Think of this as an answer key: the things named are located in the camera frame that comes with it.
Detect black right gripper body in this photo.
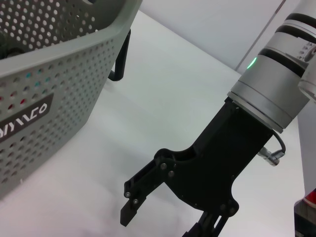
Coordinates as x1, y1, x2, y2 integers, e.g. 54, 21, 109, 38
154, 98, 274, 218

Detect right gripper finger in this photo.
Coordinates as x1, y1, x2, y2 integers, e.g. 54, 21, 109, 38
119, 159, 175, 227
182, 210, 230, 237

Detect grey perforated storage bin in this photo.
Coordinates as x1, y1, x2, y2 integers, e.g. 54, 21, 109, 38
0, 0, 143, 200

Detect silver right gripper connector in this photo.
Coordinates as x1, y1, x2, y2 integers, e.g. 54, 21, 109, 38
256, 145, 281, 166

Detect grey right gripper cable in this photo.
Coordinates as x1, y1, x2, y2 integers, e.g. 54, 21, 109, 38
271, 130, 287, 158

